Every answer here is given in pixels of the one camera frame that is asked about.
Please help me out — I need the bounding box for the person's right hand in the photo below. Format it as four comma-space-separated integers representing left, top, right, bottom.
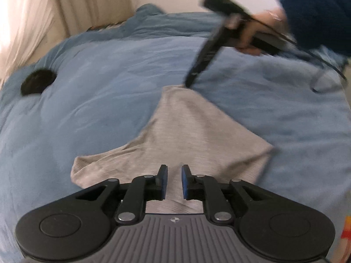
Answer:
236, 7, 288, 56

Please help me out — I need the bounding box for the blue fleece duvet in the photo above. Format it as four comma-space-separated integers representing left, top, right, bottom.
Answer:
1, 4, 350, 262

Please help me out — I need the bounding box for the black round cushion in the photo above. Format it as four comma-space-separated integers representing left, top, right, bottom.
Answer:
20, 68, 57, 96

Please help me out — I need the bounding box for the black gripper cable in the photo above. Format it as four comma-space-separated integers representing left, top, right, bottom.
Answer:
274, 31, 349, 93

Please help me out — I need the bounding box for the dark blue fleece sleeve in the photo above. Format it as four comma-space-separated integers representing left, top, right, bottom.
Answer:
280, 0, 350, 57

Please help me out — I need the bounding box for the grey knitted garment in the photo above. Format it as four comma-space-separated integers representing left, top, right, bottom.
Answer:
71, 86, 273, 214

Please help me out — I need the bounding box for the beige curtain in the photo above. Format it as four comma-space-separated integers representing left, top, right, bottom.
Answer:
1, 0, 134, 84

